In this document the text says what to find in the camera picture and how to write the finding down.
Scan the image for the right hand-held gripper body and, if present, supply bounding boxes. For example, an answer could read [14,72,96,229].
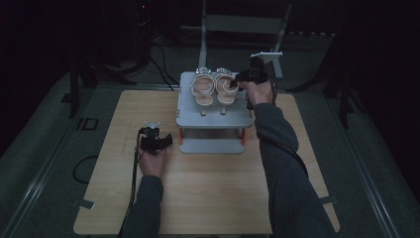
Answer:
[234,51,284,85]

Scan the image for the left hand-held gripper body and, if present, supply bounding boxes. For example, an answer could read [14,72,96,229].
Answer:
[138,121,165,157]

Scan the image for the grey shoe rack orange posts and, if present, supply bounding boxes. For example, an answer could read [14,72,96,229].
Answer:
[175,70,255,156]

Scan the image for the person's right hand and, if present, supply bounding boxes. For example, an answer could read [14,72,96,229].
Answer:
[238,80,276,107]

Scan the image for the person's left hand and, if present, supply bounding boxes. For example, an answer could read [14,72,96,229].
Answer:
[137,147,168,179]

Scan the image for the grey metal stand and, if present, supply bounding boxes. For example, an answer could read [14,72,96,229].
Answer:
[197,0,293,80]

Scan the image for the grey tape strip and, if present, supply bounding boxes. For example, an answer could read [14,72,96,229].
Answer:
[70,197,96,211]
[318,195,339,205]

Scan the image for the black stand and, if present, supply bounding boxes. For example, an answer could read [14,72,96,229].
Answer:
[66,49,137,120]
[286,33,365,131]

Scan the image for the left gripper braided cable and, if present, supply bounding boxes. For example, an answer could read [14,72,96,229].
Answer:
[117,127,144,238]

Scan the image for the black background cables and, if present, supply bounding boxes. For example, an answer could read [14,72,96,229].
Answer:
[148,42,181,92]

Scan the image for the black floor cable loop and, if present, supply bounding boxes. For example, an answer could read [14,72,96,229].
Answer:
[71,155,100,184]

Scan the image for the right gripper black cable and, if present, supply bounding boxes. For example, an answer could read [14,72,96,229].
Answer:
[270,73,310,179]

